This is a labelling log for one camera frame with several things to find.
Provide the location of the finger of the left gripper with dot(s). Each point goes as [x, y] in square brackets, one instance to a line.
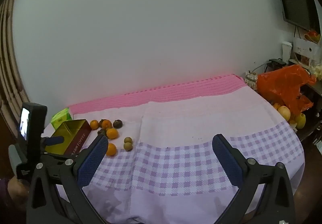
[50, 141]

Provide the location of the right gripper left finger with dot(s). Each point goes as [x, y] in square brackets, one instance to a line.
[56, 193]

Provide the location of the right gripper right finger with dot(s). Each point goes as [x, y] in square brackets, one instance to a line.
[276, 202]

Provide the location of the gold toffee tin box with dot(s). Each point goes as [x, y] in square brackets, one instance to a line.
[75, 133]

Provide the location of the orange tangerine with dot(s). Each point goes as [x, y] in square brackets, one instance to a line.
[112, 133]
[94, 124]
[111, 150]
[106, 124]

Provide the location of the small brown longan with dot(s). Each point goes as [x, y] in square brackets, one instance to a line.
[128, 140]
[128, 146]

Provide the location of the green tissue pack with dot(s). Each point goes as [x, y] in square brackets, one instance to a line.
[60, 117]

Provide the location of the beige curtain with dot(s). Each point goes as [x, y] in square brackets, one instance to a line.
[13, 94]

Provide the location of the yellow apple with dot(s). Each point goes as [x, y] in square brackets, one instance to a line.
[284, 112]

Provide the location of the pink purple checkered tablecloth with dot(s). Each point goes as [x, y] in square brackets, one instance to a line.
[172, 175]

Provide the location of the orange plastic bag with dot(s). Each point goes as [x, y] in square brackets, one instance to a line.
[283, 86]

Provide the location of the glass jar with lid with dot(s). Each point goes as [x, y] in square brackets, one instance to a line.
[250, 79]

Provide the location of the black power adapter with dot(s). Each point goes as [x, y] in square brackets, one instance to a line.
[276, 63]

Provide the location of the white cardboard box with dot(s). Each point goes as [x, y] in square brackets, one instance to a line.
[307, 49]

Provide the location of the white paper cup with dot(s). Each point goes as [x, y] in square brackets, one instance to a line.
[286, 51]

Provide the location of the camera with lit screen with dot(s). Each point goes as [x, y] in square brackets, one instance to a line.
[30, 129]

